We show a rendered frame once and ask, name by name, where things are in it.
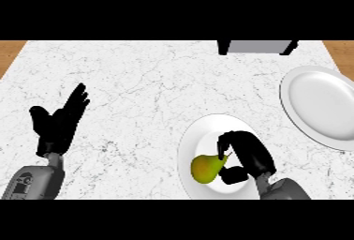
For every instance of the grey appliance with black legs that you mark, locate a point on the grey appliance with black legs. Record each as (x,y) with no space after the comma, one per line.
(259,47)

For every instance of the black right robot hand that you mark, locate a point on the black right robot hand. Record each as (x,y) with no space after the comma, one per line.
(251,149)

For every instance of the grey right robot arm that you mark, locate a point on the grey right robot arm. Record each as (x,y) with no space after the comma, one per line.
(279,187)

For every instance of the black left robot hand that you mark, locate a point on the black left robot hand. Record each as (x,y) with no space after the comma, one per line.
(60,125)

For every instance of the white plate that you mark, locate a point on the white plate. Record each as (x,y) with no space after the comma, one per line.
(207,137)
(322,106)

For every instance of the green yellow pear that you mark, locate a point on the green yellow pear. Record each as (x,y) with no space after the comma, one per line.
(207,168)

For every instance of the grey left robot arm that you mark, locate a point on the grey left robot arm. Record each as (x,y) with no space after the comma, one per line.
(38,181)

